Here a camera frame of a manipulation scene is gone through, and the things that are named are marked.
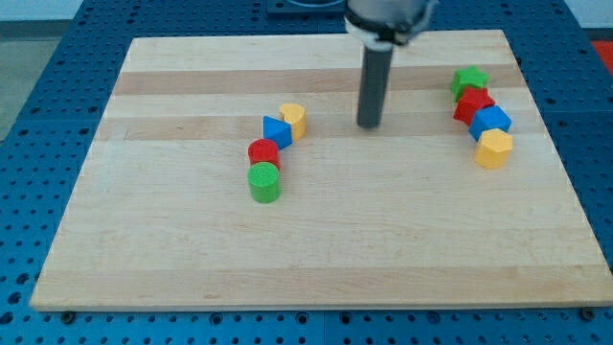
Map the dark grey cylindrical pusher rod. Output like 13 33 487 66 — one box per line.
356 47 393 129

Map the yellow heart block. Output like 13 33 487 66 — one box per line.
279 103 307 141

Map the green star block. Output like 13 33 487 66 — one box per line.
450 66 489 102

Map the red star block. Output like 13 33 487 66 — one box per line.
453 86 495 127

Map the blue triangle block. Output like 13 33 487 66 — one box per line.
262 116 293 150

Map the blue cube block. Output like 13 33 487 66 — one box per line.
468 105 512 141

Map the red cylinder block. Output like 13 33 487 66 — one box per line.
247 138 281 169

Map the yellow hexagon block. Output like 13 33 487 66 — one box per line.
474 128 513 170

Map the green cylinder block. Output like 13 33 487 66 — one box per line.
247 162 282 203

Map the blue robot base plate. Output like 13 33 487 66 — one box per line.
264 0 345 18

